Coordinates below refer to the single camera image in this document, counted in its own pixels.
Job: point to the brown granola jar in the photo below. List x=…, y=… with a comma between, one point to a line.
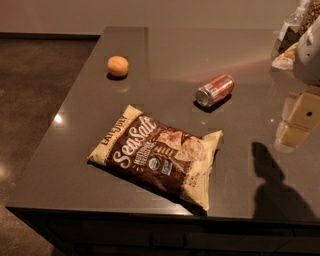
x=310, y=16

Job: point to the snack bag at edge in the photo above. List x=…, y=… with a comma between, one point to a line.
x=283, y=60

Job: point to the orange fruit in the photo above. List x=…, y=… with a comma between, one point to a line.
x=118, y=66

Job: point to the dark counter cabinet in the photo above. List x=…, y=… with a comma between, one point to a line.
x=90, y=233

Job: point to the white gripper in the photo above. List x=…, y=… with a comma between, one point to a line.
x=308, y=57

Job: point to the clear plastic bottle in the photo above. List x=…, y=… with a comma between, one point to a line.
x=291, y=25

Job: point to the red soda can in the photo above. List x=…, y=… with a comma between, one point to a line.
x=215, y=90

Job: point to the brown sea salt chip bag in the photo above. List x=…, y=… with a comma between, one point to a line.
x=160, y=157

